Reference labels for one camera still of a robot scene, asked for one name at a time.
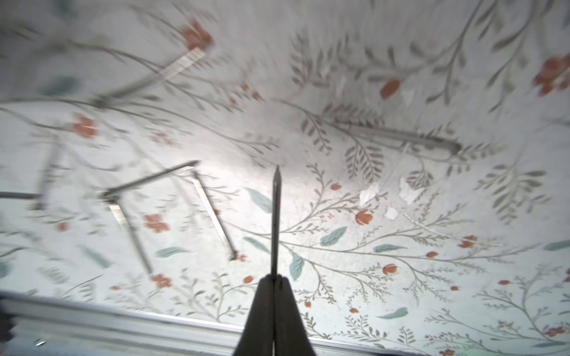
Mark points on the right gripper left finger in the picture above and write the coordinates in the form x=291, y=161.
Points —
x=258, y=333

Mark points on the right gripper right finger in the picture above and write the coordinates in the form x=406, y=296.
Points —
x=290, y=336

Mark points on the steel nail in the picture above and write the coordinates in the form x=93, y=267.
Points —
x=113, y=192
x=210, y=210
x=116, y=208

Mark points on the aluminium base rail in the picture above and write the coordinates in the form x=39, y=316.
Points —
x=44, y=326

